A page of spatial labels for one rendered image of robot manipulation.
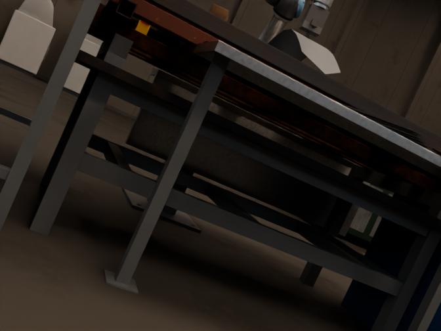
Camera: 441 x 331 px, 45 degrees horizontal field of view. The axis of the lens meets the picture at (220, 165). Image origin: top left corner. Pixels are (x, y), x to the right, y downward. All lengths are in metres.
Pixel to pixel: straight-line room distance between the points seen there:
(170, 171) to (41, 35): 9.60
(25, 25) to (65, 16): 1.22
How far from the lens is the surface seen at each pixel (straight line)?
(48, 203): 1.76
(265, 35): 2.85
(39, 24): 11.05
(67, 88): 11.03
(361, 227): 6.40
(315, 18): 2.30
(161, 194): 1.55
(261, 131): 2.66
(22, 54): 11.04
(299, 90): 1.51
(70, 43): 1.52
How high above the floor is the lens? 0.53
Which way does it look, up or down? 3 degrees down
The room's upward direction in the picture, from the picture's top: 25 degrees clockwise
